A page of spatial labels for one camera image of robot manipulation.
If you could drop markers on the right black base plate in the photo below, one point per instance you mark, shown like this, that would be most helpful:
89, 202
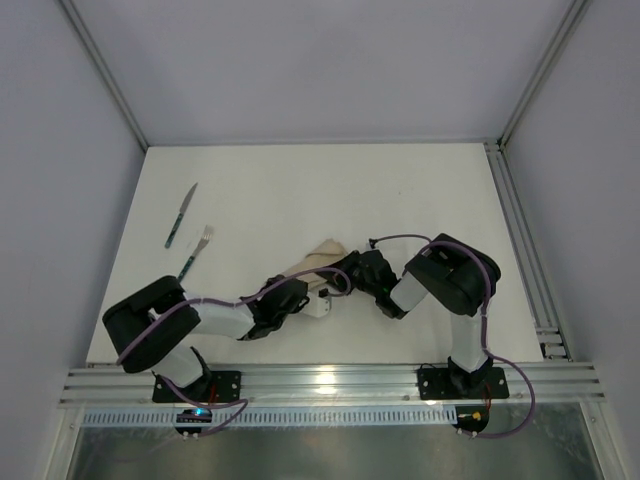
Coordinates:
440, 382

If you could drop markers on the slotted cable duct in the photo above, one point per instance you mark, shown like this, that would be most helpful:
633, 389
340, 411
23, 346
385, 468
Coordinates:
253, 416

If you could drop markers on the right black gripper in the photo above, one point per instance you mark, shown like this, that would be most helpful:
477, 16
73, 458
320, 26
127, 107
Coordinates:
348, 267

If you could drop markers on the green handled knife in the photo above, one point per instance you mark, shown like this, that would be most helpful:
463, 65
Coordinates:
180, 216

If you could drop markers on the beige cloth napkin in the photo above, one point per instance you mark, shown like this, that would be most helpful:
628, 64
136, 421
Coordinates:
328, 253

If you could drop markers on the controller board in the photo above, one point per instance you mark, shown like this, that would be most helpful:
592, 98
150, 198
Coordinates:
192, 422
471, 420

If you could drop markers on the left controller board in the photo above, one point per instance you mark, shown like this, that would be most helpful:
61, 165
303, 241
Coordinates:
192, 422

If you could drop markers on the silver fork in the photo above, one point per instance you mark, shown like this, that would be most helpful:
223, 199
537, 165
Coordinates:
205, 239

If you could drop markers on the right controller board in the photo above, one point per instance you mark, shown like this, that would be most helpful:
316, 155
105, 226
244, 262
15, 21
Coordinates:
471, 420

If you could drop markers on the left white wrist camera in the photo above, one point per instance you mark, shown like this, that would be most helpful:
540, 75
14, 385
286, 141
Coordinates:
317, 307

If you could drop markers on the right frame post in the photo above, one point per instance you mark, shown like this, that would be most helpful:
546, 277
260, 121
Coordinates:
551, 55

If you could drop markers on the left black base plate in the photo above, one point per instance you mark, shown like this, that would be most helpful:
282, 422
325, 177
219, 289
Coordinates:
221, 386

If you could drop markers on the front aluminium rail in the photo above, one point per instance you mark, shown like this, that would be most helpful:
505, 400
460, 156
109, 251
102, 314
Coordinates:
323, 385

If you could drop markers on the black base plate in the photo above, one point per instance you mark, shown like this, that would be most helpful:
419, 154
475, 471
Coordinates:
440, 382
221, 386

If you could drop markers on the frame post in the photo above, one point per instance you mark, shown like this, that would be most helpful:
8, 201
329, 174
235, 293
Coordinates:
91, 48
551, 55

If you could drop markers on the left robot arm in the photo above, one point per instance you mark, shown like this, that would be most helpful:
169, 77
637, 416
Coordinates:
148, 328

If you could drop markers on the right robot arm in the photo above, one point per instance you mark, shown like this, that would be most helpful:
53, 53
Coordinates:
462, 279

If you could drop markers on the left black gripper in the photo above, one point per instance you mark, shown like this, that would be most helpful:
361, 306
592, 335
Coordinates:
298, 288

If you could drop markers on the right aluminium side rail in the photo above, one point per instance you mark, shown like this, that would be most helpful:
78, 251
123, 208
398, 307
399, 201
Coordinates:
546, 317

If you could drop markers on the left frame post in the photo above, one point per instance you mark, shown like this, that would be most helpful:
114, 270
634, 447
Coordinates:
91, 48

